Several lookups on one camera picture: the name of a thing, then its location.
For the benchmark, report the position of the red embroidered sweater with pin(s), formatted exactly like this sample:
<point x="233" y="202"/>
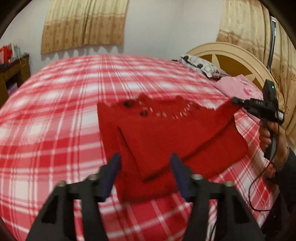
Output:
<point x="161" y="139"/>

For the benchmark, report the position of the red gift box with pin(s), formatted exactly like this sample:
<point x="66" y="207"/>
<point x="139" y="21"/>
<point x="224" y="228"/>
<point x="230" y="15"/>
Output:
<point x="5" y="54"/>

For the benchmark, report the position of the cream wooden headboard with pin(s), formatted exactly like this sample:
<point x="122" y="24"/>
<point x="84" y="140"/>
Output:
<point x="231" y="47"/>

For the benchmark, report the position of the red white plaid bedsheet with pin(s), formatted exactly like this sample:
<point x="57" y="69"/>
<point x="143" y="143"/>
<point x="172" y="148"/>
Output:
<point x="57" y="115"/>

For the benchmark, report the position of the person's right hand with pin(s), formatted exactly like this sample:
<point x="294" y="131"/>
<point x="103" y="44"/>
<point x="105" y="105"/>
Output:
<point x="263" y="132"/>

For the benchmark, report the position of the grey patterned pillow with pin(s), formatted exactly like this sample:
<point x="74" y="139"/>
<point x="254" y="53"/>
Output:
<point x="203" y="66"/>

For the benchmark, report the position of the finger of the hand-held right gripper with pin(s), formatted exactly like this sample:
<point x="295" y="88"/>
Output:
<point x="245" y="102"/>
<point x="255" y="110"/>

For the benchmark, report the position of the beige long patterned curtain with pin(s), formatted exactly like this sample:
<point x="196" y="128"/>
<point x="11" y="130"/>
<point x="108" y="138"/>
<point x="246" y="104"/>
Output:
<point x="245" y="27"/>

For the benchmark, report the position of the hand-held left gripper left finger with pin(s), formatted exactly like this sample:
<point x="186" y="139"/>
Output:
<point x="111" y="178"/>

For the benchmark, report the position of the purple box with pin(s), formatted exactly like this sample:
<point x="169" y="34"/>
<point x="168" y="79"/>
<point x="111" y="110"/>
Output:
<point x="12" y="89"/>

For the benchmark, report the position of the pale blue paper bag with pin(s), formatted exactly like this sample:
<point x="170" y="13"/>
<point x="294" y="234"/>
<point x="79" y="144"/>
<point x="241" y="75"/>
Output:
<point x="16" y="51"/>

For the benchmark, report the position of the person's right forearm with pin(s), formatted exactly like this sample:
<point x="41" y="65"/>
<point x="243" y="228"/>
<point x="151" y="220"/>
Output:
<point x="286" y="185"/>

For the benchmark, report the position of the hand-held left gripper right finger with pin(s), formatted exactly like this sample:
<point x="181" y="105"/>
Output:
<point x="181" y="179"/>

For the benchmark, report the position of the beige short window curtain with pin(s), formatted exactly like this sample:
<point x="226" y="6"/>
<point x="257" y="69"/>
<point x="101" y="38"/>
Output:
<point x="81" y="23"/>

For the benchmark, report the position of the pink pillow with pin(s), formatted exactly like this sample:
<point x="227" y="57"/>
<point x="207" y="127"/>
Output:
<point x="240" y="88"/>

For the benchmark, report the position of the brown wooden desk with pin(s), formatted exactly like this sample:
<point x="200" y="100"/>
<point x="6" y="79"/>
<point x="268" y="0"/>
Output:
<point x="13" y="71"/>

